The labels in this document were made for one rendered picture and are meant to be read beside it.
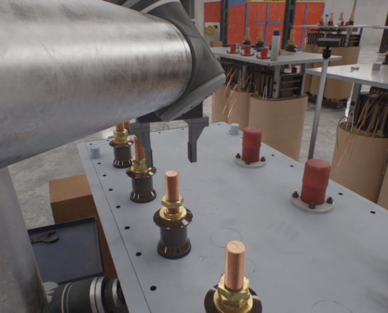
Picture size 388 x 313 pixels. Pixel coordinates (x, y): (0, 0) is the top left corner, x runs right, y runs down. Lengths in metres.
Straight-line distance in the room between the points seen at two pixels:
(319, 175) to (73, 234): 1.26
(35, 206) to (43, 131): 3.74
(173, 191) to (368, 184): 1.97
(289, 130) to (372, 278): 2.64
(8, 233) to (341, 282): 0.66
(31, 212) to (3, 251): 3.17
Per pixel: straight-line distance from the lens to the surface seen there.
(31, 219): 3.70
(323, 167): 0.95
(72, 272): 1.55
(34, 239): 1.79
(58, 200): 2.01
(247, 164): 1.20
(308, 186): 0.97
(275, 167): 1.23
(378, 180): 2.53
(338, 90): 7.63
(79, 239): 1.72
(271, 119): 3.19
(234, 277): 0.51
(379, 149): 2.42
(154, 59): 0.27
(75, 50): 0.18
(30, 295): 0.72
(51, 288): 0.96
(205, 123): 0.66
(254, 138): 1.18
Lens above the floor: 1.88
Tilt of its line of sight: 24 degrees down
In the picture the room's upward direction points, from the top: straight up
